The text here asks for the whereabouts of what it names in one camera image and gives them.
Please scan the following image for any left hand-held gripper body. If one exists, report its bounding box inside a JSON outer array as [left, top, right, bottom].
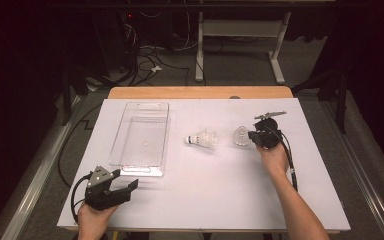
[[84, 165, 131, 212]]

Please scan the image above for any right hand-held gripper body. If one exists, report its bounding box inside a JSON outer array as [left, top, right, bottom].
[[253, 110, 288, 150]]

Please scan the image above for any clear plastic container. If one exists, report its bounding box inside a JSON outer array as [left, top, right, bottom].
[[108, 101, 171, 178]]

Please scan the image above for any person's left hand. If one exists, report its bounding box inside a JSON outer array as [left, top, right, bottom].
[[77, 202, 120, 240]]

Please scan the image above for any person's right hand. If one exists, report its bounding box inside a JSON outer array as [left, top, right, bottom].
[[255, 142, 291, 178]]

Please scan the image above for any wooden table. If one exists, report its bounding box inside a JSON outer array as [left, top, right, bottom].
[[67, 85, 342, 234]]

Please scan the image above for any white board sheet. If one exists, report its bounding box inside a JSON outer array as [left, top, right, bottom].
[[56, 97, 352, 233]]

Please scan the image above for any black metal stand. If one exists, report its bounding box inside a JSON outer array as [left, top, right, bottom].
[[59, 63, 91, 127], [291, 63, 352, 135]]

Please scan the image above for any dark curtain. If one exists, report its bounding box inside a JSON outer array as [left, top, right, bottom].
[[326, 0, 384, 181], [0, 0, 64, 214]]

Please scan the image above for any dark equipment box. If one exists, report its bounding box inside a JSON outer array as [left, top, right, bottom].
[[91, 11, 140, 76]]

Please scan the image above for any left hand-held gripper cable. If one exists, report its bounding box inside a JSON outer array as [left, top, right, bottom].
[[70, 172, 93, 225]]

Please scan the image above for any hand-held gripper cable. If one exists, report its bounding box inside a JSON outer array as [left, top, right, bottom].
[[70, 172, 93, 225], [269, 125, 300, 193]]

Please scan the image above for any right hand-held gripper cable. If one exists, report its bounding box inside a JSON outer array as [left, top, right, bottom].
[[269, 125, 300, 193]]

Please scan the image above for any long black floor cable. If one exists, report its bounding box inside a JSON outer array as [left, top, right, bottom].
[[57, 103, 103, 188]]

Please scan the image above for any aluminium floor rail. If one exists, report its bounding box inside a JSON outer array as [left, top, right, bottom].
[[0, 94, 82, 240], [319, 99, 384, 240]]

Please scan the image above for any white metal desk frame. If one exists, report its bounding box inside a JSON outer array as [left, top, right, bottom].
[[194, 11, 293, 85]]

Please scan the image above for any tangle of floor cables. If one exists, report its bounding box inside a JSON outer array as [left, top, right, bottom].
[[109, 13, 208, 88]]

